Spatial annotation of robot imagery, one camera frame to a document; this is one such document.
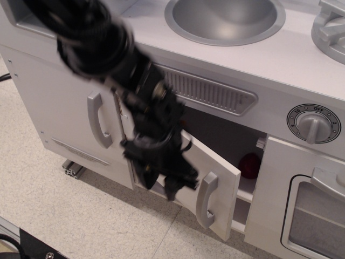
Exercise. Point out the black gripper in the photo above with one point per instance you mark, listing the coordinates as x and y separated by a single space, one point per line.
152 158

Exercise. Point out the white cabinet door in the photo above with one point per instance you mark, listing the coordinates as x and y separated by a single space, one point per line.
195 126

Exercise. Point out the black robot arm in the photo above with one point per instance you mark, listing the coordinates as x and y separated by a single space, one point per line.
97 46

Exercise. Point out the silver fridge emblem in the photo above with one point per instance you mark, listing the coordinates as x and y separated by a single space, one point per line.
81 153

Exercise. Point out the aluminium extrusion bar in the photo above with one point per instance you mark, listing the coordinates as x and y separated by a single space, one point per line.
73 169

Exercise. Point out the red toy strawberry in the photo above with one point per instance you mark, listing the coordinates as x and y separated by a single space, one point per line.
249 166

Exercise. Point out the silver vent grille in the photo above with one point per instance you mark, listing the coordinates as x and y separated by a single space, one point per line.
207 92

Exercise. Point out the white oven door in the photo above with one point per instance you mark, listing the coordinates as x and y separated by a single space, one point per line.
290 217

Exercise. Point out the white toy kitchen unit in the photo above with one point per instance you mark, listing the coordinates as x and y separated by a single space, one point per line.
107 213

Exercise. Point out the grey timer knob dial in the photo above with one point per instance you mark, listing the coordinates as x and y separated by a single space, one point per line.
314 124

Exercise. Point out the silver sink bowl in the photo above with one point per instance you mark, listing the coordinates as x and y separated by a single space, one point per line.
225 23

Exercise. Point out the silver stove burner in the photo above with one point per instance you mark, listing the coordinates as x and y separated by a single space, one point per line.
328 30

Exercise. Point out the silver fridge door handle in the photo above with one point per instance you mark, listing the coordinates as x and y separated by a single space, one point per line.
94 104

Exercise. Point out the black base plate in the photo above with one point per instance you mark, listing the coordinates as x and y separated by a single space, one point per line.
35 248

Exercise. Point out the aluminium frame rail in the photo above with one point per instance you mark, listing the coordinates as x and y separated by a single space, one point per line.
9 229

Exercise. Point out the silver oven door handle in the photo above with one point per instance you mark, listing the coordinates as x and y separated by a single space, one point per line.
329 182

